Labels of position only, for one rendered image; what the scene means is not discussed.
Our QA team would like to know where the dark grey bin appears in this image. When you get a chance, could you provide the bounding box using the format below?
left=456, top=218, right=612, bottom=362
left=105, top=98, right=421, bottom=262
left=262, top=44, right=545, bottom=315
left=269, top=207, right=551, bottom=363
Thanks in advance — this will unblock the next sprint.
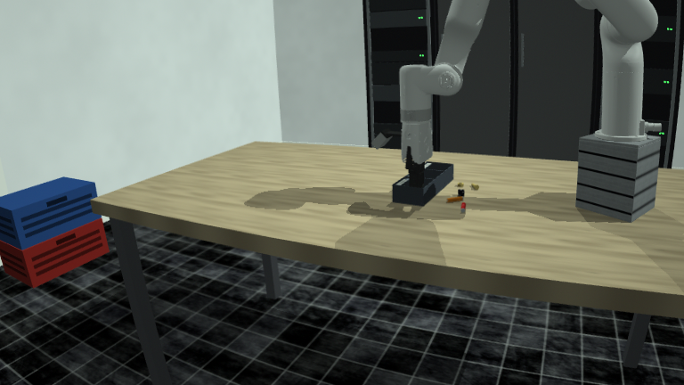
left=392, top=161, right=454, bottom=207

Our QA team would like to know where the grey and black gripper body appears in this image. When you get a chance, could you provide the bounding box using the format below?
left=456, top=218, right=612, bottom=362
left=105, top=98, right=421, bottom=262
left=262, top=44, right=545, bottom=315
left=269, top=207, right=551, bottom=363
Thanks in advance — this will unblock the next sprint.
left=401, top=120, right=433, bottom=164

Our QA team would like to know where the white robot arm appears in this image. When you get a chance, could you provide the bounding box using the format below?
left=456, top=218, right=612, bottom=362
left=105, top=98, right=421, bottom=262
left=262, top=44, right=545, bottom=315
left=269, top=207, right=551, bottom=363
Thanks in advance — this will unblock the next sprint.
left=399, top=0, right=662, bottom=142

